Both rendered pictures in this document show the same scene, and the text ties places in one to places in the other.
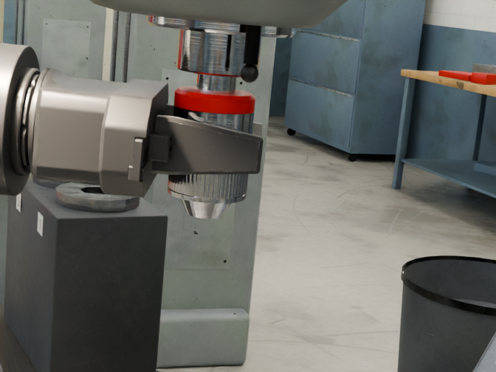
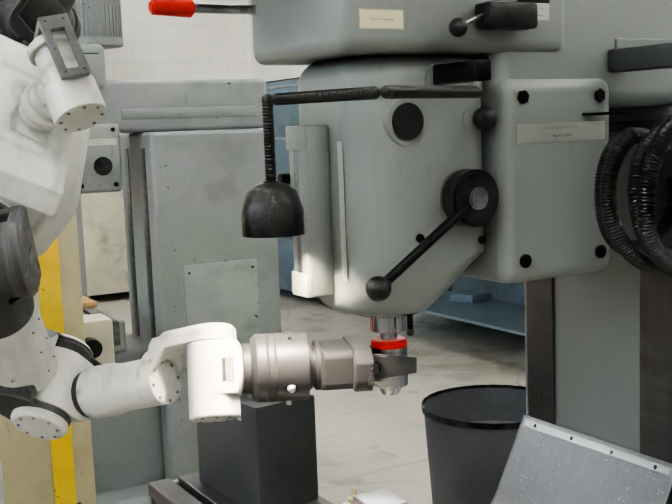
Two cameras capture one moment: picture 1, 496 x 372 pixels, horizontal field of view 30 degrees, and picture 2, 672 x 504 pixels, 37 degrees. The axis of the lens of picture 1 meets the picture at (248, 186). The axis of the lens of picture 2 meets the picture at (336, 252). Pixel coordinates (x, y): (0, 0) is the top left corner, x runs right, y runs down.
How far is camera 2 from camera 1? 0.81 m
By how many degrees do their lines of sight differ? 9
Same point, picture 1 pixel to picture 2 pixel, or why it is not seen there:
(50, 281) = (253, 447)
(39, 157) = (326, 381)
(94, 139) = (348, 369)
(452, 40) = not seen: hidden behind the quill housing
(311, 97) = (281, 252)
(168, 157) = (379, 372)
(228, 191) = (402, 381)
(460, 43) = not seen: hidden behind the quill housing
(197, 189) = (390, 383)
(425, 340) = (451, 459)
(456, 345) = (476, 458)
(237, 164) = (407, 369)
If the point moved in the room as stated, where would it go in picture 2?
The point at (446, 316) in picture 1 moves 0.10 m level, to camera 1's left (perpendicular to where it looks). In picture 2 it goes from (465, 436) to (434, 439)
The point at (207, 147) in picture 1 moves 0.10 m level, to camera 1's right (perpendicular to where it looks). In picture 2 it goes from (393, 364) to (469, 359)
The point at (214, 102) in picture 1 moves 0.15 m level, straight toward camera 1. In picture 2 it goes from (393, 345) to (424, 371)
